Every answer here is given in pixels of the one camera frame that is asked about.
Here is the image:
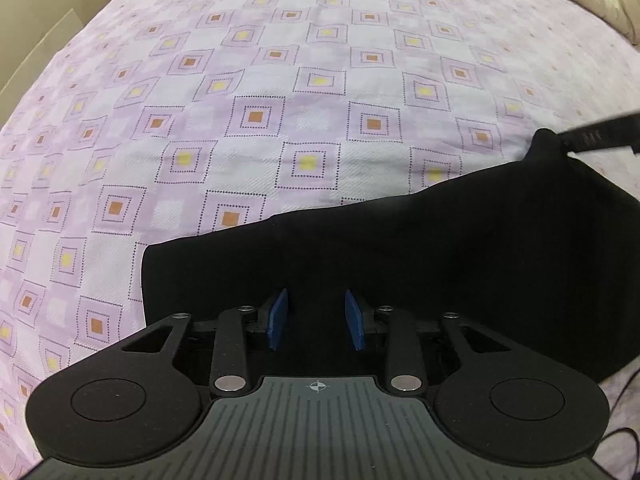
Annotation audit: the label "black pants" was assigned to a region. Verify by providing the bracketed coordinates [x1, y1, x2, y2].
[141, 129, 639, 380]

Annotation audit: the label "purple checked bed sheet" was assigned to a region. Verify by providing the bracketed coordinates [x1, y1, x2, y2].
[1, 0, 639, 479]

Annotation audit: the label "black cable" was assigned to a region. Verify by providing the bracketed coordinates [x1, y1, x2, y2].
[596, 376, 640, 480]

